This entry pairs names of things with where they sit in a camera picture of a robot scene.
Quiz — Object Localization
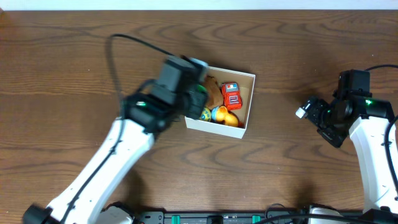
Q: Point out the green plastic turbine toy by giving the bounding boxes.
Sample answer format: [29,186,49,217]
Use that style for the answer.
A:
[198,85,207,92]

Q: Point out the yellow ball blue letters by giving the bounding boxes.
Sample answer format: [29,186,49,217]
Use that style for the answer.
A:
[200,107,211,122]

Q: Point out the brown plush capybara toy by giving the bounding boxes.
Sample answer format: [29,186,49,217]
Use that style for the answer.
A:
[203,76,224,110]

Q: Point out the orange rubber duck blue cap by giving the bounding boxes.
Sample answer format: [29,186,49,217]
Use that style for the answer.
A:
[211,106,243,128]

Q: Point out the red toy car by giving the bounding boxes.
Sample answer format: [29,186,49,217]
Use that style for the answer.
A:
[221,82,243,111]

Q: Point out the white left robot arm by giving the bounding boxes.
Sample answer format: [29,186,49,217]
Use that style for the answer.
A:
[22,56,209,223]

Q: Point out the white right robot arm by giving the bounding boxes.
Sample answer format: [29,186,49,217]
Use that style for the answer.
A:
[295,95,397,223]

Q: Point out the white open cardboard box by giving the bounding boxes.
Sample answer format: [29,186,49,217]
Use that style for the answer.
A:
[185,67,256,139]

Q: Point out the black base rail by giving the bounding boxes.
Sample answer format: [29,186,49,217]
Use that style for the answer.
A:
[99,202,398,224]

